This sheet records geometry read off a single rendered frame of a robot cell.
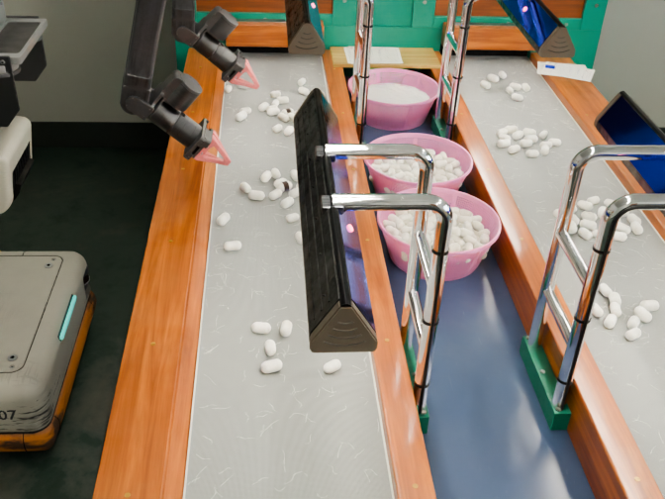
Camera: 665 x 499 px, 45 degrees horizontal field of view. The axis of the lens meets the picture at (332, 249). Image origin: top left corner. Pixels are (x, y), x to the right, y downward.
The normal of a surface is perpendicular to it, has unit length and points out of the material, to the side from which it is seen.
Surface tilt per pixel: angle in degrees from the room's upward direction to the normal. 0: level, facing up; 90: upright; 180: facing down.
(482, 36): 90
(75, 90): 90
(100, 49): 90
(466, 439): 0
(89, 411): 0
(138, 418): 0
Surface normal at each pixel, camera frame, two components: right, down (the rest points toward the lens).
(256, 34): 0.07, 0.56
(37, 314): 0.04, -0.83
